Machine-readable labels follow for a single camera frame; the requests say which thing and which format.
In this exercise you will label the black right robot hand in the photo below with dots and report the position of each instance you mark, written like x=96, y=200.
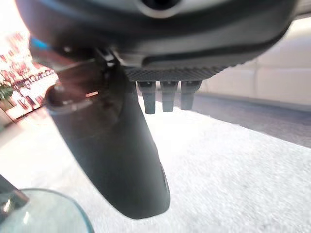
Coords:
x=109, y=145

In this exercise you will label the round glass table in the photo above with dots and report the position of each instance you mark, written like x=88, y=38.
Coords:
x=51, y=213

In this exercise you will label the dark metal table leg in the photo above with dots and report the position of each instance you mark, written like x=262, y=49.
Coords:
x=12, y=194

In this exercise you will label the green potted plant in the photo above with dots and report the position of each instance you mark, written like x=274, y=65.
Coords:
x=5, y=92

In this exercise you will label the display shelf with items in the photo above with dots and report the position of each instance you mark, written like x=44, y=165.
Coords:
x=14, y=72

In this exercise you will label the white shaggy rug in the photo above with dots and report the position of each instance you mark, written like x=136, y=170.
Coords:
x=223, y=184

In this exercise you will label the cream sofa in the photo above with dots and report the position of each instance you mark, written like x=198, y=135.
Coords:
x=274, y=75

